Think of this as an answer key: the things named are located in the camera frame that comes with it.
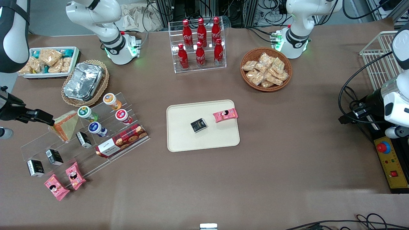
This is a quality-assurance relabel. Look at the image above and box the plastic triangle sandwich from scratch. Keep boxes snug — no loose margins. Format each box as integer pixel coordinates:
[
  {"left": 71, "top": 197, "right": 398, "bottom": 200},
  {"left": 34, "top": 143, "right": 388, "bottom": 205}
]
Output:
[{"left": 49, "top": 110, "right": 79, "bottom": 143}]

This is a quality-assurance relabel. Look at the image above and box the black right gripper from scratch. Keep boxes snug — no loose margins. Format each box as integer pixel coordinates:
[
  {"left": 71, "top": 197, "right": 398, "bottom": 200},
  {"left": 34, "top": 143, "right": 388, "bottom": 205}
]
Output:
[{"left": 0, "top": 93, "right": 55, "bottom": 127}]

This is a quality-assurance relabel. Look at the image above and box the orange lid yogurt cup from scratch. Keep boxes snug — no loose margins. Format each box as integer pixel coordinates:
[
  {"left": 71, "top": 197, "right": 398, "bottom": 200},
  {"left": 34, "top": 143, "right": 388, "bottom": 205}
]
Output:
[{"left": 103, "top": 93, "right": 122, "bottom": 111}]

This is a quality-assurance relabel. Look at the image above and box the blue lid yogurt cup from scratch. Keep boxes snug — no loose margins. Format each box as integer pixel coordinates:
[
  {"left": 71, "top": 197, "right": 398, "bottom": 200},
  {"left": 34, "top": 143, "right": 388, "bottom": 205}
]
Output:
[{"left": 88, "top": 121, "right": 108, "bottom": 138}]

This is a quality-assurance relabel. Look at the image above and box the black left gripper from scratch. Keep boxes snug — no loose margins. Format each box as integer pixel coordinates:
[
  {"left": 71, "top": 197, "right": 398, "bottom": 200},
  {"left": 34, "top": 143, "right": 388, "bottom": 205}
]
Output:
[{"left": 338, "top": 90, "right": 385, "bottom": 126}]

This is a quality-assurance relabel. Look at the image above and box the pink snack pack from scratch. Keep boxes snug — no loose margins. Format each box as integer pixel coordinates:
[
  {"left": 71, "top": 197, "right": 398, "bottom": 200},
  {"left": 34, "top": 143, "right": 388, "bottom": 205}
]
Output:
[
  {"left": 213, "top": 108, "right": 239, "bottom": 123},
  {"left": 65, "top": 162, "right": 87, "bottom": 191},
  {"left": 44, "top": 174, "right": 70, "bottom": 201}
]

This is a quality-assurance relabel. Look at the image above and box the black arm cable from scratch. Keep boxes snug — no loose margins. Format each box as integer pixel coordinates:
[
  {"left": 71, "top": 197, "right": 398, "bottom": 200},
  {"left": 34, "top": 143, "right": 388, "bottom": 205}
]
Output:
[{"left": 338, "top": 51, "right": 394, "bottom": 124}]

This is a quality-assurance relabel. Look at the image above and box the red lid yogurt cup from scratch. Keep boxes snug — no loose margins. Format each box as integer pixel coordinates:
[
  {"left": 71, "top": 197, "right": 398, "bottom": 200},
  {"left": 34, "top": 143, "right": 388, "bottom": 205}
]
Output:
[{"left": 115, "top": 109, "right": 133, "bottom": 125}]

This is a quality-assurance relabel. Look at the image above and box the silver foil container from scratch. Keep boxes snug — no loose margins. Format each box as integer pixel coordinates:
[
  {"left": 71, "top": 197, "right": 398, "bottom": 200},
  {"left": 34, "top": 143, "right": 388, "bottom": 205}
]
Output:
[{"left": 63, "top": 62, "right": 104, "bottom": 102}]

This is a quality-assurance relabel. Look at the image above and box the clear acrylic bottle rack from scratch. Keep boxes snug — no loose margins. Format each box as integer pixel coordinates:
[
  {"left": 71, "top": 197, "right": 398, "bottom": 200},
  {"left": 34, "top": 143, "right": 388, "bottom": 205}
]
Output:
[{"left": 168, "top": 20, "right": 227, "bottom": 74}]

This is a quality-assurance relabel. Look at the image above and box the beige crumpled cloth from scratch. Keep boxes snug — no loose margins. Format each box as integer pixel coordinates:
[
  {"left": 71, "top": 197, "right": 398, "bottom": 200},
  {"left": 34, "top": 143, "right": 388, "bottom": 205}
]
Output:
[{"left": 120, "top": 3, "right": 164, "bottom": 32}]

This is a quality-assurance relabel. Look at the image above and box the beige rectangular tray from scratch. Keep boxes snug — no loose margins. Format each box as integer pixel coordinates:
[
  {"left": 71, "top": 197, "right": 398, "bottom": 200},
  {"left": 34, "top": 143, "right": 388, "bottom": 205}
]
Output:
[{"left": 166, "top": 100, "right": 241, "bottom": 152}]

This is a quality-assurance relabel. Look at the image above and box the oval wicker basket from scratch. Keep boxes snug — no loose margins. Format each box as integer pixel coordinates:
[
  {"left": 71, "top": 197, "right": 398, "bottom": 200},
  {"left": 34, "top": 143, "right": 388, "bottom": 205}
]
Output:
[{"left": 61, "top": 59, "right": 110, "bottom": 107}]

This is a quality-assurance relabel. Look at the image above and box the round wicker bowl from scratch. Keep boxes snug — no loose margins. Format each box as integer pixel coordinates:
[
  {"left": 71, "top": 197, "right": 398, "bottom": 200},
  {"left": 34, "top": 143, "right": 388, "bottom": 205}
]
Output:
[{"left": 240, "top": 47, "right": 293, "bottom": 92}]

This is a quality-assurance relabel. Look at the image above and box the white wire basket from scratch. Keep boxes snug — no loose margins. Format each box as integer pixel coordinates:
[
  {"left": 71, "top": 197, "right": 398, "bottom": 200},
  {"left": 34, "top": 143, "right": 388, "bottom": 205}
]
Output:
[{"left": 359, "top": 31, "right": 404, "bottom": 91}]

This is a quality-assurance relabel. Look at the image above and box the white rectangular bin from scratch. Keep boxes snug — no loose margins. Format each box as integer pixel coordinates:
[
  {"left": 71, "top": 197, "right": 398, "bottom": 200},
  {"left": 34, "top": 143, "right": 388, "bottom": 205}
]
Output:
[{"left": 18, "top": 46, "right": 80, "bottom": 80}]

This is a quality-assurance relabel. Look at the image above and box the yellow emergency stop box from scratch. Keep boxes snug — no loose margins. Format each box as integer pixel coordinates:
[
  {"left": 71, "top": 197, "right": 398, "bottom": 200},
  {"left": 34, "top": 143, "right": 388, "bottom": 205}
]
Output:
[{"left": 373, "top": 136, "right": 409, "bottom": 190}]

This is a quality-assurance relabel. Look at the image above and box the green lid yogurt cup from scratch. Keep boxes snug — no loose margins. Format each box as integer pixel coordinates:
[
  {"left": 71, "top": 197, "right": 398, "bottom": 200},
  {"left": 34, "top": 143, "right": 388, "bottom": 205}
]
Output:
[{"left": 77, "top": 106, "right": 99, "bottom": 122}]

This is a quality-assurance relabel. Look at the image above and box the aluminium equipment frame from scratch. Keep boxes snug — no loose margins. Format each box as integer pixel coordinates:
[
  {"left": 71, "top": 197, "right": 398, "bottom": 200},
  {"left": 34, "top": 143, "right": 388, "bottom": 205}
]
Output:
[{"left": 147, "top": 0, "right": 288, "bottom": 28}]

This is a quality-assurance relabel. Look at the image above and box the red cola bottle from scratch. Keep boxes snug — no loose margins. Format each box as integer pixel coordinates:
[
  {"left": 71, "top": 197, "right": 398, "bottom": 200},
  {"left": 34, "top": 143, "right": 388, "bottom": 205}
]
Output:
[
  {"left": 197, "top": 18, "right": 207, "bottom": 48},
  {"left": 214, "top": 38, "right": 224, "bottom": 66},
  {"left": 178, "top": 43, "right": 189, "bottom": 70},
  {"left": 212, "top": 17, "right": 221, "bottom": 45},
  {"left": 182, "top": 19, "right": 193, "bottom": 49},
  {"left": 196, "top": 42, "right": 206, "bottom": 67}
]

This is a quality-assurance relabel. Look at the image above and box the red plaid cookie box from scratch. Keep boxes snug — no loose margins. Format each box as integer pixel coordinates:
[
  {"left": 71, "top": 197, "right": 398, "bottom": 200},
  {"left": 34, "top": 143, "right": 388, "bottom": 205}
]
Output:
[{"left": 95, "top": 124, "right": 148, "bottom": 158}]

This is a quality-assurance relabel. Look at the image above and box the small black carton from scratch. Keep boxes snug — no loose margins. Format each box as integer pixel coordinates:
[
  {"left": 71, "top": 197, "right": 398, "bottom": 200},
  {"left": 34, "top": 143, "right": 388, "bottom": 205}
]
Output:
[
  {"left": 27, "top": 159, "right": 45, "bottom": 177},
  {"left": 190, "top": 118, "right": 208, "bottom": 133},
  {"left": 76, "top": 131, "right": 92, "bottom": 149},
  {"left": 45, "top": 149, "right": 64, "bottom": 166}
]

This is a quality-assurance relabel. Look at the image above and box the clear acrylic stepped shelf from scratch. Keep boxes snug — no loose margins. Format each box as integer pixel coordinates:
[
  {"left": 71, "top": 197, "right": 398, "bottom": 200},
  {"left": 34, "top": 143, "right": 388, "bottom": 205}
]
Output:
[{"left": 20, "top": 92, "right": 150, "bottom": 189}]

